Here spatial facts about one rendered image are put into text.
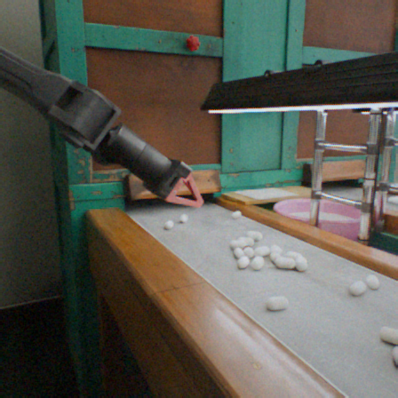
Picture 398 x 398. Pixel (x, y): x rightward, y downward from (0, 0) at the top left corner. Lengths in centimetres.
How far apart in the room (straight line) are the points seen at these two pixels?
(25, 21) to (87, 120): 142
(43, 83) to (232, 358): 46
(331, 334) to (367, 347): 4
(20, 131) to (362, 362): 172
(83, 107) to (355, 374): 50
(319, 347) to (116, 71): 89
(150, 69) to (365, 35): 88
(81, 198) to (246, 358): 78
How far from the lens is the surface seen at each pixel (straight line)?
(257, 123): 132
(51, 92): 62
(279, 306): 58
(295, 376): 43
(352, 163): 157
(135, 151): 61
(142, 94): 115
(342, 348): 53
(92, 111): 59
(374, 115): 83
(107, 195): 112
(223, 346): 46
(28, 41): 197
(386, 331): 56
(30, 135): 194
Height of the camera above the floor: 102
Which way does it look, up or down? 12 degrees down
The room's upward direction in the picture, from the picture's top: straight up
